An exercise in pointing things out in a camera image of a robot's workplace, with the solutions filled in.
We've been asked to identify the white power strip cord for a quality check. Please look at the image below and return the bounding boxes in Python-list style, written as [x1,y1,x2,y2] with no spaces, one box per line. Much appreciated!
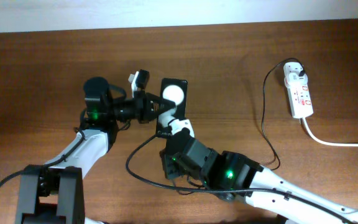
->
[300,116,358,149]

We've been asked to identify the white power strip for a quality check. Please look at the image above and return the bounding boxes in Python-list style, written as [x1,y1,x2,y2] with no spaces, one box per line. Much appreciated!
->
[284,74,314,119]

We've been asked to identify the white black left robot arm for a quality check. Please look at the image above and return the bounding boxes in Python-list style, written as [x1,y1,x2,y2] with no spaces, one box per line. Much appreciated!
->
[15,88,176,223]

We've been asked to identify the white charger plug adapter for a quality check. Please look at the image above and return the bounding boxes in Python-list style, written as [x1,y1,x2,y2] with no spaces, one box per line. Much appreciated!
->
[283,62,306,82]

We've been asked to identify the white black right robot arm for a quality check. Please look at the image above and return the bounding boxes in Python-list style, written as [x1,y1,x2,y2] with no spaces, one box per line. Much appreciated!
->
[147,96,358,223]

